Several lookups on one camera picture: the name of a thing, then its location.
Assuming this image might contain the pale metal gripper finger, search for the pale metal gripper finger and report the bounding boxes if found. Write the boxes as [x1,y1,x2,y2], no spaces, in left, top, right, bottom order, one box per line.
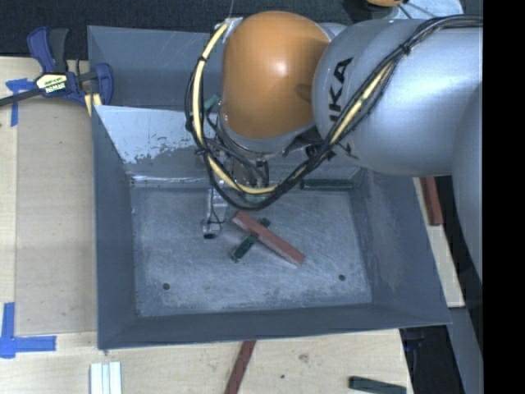
[203,187,229,240]

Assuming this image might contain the dark green flat block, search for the dark green flat block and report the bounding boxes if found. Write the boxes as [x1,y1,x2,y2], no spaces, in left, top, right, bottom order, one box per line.
[348,376,408,394]
[299,178,355,191]
[229,217,272,263]

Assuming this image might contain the red-brown flat block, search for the red-brown flat block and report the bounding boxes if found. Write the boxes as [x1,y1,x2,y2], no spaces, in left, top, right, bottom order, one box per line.
[421,176,445,227]
[231,211,307,268]
[224,340,258,394]

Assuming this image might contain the grey metal bin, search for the grey metal bin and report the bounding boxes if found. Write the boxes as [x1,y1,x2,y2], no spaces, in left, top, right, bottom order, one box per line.
[86,25,453,350]

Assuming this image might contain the pale wood flat board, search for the pale wood flat board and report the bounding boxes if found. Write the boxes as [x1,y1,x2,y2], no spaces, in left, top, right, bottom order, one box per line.
[15,96,99,337]

